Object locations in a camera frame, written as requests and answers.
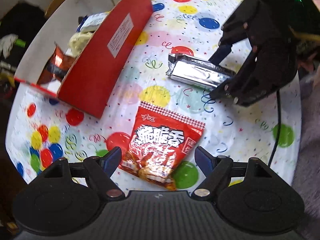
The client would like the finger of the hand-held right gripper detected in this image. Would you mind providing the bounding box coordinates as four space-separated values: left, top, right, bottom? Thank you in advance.
209 54 260 105
209 21 259 65

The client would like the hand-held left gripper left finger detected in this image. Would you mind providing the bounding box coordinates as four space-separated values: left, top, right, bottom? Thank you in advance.
44 146 124 200

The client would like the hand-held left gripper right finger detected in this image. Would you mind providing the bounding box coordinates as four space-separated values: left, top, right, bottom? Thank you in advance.
191 146 273 200

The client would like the silver foil snack bar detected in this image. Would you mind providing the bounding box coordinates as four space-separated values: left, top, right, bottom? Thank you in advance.
165 53 237 92

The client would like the red snack packet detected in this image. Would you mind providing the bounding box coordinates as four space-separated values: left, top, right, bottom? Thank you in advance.
118 100 206 191

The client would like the red cardboard box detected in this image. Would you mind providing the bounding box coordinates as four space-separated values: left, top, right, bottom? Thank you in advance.
14 0 153 119

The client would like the dark copper snack packet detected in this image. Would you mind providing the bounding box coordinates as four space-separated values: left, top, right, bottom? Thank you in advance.
37 45 77 85

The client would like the cream white snack packet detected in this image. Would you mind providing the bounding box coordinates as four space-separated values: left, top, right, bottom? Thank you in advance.
68 31 94 57

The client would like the blue white snack packet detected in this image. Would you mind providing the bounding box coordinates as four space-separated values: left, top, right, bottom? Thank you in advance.
76 12 110 33

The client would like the person's right hand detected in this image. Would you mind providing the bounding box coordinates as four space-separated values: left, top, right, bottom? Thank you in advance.
296 34 320 73

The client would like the balloon print tablecloth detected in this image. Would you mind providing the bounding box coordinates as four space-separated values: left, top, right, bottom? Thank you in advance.
5 0 302 193

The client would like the grey fleece garment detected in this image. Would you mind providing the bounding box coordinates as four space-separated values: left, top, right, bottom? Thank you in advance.
291 72 320 240

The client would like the white cloth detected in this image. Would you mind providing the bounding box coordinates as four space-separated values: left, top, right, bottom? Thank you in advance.
0 34 25 57

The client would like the black garment pile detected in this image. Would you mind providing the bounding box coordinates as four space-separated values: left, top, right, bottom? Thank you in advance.
0 2 47 63

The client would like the black cable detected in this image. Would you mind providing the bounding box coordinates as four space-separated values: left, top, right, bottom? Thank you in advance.
269 90 282 167

